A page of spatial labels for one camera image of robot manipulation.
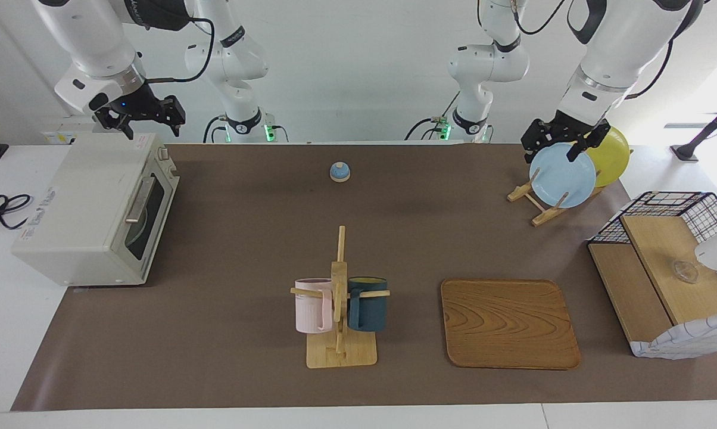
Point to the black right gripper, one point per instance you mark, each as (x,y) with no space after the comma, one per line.
(138,107)

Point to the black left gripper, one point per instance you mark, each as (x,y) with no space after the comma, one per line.
(564,132)

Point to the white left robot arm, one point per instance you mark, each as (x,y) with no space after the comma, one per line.
(620,47)

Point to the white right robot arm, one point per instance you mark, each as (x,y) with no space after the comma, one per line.
(90,36)

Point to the cream toaster oven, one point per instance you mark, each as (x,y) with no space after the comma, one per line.
(78,208)

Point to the light blue plate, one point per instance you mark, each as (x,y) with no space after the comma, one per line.
(561,179)

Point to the yellow plate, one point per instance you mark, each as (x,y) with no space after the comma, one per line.
(614,158)

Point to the wooden plate rack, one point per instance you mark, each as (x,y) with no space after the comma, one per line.
(543,217)

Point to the white power box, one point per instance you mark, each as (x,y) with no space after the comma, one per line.
(61,137)

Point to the wooden serving tray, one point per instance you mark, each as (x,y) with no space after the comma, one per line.
(513,322)

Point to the small clear glass dish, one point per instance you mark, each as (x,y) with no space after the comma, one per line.
(685,271)

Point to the blue call bell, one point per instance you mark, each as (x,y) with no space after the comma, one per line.
(339,172)

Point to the brown table mat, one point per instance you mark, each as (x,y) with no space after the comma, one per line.
(215,333)

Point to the white checked cloth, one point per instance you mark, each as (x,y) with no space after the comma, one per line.
(680,342)

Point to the pink mug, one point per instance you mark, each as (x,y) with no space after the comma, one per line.
(308,307)

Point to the dark blue mug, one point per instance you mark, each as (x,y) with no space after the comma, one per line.
(370,310)

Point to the wooden mug rack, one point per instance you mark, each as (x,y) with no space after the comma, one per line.
(340,354)

